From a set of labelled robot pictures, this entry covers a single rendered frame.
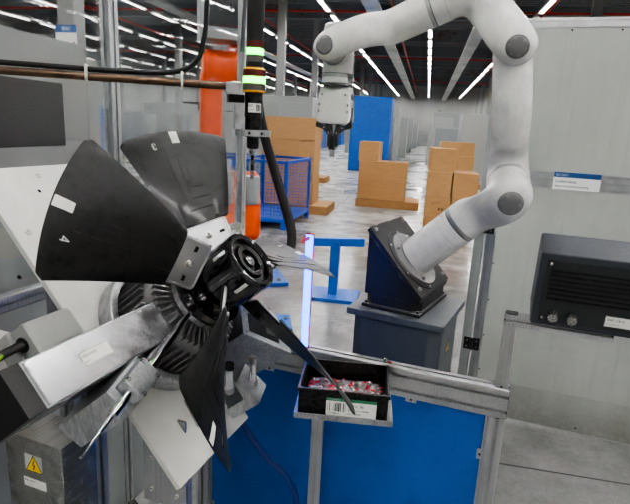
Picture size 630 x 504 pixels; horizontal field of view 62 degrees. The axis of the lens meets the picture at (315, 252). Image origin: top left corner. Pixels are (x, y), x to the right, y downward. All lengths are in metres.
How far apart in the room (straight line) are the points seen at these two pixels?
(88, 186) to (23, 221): 0.28
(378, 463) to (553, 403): 1.60
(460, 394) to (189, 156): 0.89
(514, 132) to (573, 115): 1.27
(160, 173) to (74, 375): 0.46
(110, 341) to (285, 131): 8.34
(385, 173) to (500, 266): 7.59
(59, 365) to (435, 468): 1.06
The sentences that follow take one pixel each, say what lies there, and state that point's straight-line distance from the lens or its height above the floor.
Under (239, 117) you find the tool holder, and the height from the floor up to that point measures 1.48.
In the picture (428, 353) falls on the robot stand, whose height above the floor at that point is 0.83.
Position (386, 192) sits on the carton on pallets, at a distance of 10.29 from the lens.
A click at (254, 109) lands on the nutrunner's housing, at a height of 1.50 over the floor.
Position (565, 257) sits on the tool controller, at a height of 1.22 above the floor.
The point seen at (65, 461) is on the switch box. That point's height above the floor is 0.81.
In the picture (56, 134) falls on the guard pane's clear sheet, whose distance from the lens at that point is 1.67.
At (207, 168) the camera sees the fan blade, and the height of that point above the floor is 1.37.
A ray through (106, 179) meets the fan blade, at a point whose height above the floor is 1.38.
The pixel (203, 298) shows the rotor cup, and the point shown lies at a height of 1.15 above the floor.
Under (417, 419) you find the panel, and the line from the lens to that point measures 1.52.
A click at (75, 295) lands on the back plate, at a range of 1.09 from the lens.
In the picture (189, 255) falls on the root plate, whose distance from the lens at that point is 0.97.
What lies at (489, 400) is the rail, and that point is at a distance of 1.45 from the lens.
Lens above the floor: 1.47
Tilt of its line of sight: 13 degrees down
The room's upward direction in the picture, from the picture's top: 3 degrees clockwise
